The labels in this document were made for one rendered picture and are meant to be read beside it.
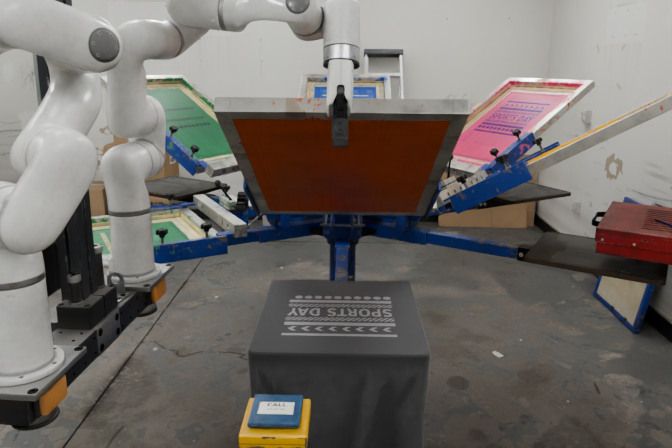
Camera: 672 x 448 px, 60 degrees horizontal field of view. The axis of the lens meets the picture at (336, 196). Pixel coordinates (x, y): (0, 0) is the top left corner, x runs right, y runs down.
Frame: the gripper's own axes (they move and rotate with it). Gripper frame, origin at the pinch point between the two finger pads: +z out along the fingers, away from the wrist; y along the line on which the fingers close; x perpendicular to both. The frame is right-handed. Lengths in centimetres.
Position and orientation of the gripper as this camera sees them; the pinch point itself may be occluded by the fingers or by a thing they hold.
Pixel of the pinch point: (340, 138)
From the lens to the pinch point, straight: 117.5
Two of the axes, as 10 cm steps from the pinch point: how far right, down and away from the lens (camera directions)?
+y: -0.2, -0.7, -10.0
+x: 10.0, 0.1, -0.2
